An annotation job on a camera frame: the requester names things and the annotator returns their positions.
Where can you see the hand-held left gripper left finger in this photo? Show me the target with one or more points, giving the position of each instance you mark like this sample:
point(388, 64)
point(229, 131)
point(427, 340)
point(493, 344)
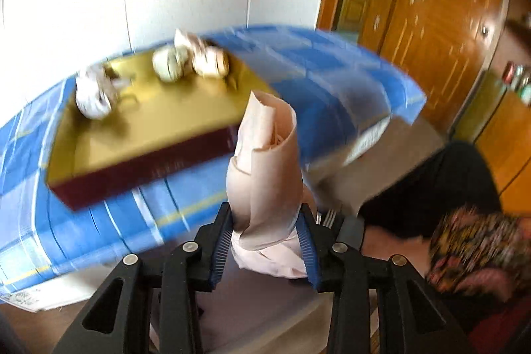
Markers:
point(219, 254)

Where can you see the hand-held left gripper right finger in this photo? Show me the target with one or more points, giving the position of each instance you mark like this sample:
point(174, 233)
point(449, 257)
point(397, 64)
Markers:
point(309, 254)

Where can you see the peach garment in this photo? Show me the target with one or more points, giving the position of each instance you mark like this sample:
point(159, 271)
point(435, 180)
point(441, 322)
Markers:
point(265, 180)

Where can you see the gold tray box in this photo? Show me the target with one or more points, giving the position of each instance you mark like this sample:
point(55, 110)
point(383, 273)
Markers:
point(157, 130)

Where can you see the pale beige cloth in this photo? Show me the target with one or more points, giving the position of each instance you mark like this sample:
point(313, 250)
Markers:
point(209, 63)

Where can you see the light green cloth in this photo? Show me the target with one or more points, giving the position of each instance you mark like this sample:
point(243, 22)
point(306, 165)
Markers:
point(168, 65)

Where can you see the white cloth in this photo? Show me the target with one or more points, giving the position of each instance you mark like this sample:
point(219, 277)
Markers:
point(93, 97)

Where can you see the person's black trouser leg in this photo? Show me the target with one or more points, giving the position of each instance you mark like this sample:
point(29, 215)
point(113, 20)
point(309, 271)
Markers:
point(435, 180)

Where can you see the floral patterned cloth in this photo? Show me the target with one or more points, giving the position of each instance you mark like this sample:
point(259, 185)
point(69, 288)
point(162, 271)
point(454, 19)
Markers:
point(477, 246)

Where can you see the blue plaid bed sheet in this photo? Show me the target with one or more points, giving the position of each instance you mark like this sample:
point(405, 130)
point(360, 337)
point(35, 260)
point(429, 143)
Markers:
point(340, 80)

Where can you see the red ruffled cover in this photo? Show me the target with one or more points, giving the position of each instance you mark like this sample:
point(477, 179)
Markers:
point(506, 316)

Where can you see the wooden side cabinet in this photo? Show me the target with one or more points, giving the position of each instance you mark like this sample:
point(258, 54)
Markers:
point(510, 142)

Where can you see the wooden door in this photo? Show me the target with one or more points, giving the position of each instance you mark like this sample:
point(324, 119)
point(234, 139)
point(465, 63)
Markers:
point(435, 26)

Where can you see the red tin can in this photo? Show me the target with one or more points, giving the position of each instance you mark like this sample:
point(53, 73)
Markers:
point(508, 72)

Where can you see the pale bottle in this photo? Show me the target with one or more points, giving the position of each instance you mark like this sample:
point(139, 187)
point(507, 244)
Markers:
point(523, 86)

